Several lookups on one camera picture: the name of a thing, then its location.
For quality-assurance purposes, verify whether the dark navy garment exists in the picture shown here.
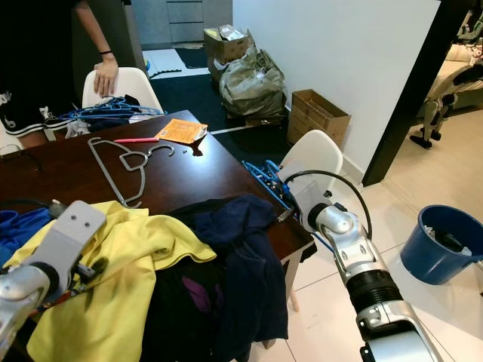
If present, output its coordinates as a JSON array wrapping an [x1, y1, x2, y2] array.
[[181, 195, 291, 362]]

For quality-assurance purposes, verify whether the grey metal hanger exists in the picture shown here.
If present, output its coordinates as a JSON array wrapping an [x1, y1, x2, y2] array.
[[88, 137, 174, 208]]

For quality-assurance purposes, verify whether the filled cardboard box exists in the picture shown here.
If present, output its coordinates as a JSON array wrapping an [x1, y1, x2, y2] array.
[[204, 25, 254, 67]]

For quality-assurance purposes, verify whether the person in black clothes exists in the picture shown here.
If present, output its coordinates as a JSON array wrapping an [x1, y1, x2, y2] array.
[[0, 0, 122, 149]]

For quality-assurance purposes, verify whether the blue plastic bucket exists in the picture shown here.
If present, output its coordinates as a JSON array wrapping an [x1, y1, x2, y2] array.
[[400, 205, 483, 286]]

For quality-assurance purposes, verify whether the pile of blue hangers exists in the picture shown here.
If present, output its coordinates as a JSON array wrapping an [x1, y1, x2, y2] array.
[[45, 97, 168, 125]]

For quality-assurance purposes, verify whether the grey humanoid robot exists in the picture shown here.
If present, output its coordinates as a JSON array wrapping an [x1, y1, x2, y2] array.
[[411, 0, 483, 148]]

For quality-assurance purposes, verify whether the olive plastic bag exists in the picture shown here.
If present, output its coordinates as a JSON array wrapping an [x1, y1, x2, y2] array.
[[219, 49, 288, 118]]

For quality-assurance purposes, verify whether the royal blue garment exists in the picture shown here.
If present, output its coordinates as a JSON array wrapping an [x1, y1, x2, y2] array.
[[0, 210, 63, 265]]

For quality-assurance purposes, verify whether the open empty cardboard box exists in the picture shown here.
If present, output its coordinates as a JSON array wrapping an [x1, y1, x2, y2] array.
[[287, 89, 352, 148]]

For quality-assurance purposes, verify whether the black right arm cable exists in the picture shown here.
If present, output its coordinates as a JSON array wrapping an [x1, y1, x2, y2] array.
[[287, 170, 373, 242]]

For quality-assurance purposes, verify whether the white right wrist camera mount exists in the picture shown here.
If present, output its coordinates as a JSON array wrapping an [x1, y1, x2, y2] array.
[[283, 175, 331, 227]]

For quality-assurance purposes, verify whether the person hand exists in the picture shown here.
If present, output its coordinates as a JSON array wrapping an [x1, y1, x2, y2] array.
[[93, 59, 121, 99]]

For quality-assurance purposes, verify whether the beige bed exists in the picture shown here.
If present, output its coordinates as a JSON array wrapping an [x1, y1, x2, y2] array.
[[441, 41, 483, 106]]

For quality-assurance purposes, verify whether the white plastic chair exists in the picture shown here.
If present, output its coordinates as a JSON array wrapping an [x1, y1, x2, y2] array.
[[82, 68, 165, 114], [278, 130, 346, 189]]

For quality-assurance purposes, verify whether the yellow shirt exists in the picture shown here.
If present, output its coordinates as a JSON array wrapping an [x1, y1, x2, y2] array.
[[4, 202, 216, 362]]

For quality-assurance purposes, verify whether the grey drawer cabinet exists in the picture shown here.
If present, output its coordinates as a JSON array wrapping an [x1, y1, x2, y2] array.
[[128, 0, 233, 50]]

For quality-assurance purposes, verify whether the orange packet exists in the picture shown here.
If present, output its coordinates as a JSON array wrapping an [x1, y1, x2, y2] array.
[[155, 118, 208, 144]]

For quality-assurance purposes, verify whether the blue plastic hanger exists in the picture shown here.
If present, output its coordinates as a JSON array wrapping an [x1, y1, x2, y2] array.
[[241, 160, 337, 253]]

